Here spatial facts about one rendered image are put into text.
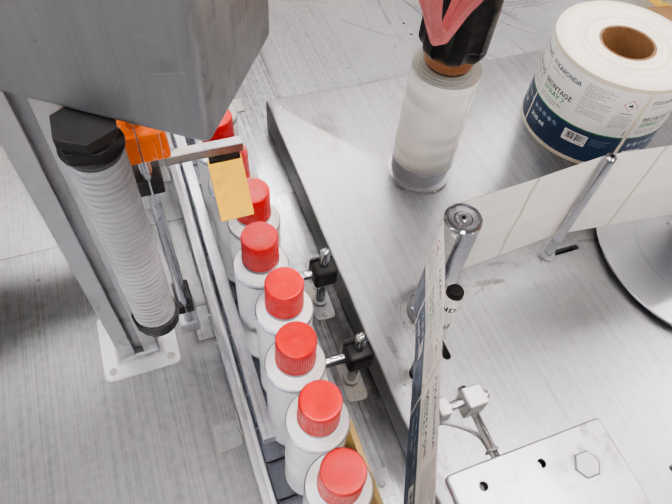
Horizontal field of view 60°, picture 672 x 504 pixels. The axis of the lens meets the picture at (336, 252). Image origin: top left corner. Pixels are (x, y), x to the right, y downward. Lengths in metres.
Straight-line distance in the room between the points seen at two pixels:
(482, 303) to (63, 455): 0.51
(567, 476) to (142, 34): 0.33
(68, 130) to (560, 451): 0.33
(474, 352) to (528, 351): 0.07
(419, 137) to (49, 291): 0.51
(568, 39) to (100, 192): 0.71
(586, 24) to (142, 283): 0.74
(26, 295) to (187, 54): 0.61
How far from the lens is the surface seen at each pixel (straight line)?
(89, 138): 0.31
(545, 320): 0.76
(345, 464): 0.42
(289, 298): 0.47
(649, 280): 0.84
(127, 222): 0.36
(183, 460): 0.70
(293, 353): 0.45
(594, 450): 0.41
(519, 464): 0.39
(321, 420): 0.43
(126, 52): 0.28
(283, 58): 1.10
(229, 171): 0.52
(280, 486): 0.63
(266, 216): 0.55
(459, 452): 0.66
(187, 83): 0.27
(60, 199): 0.52
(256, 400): 0.57
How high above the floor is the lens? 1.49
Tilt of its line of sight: 55 degrees down
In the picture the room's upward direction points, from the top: 7 degrees clockwise
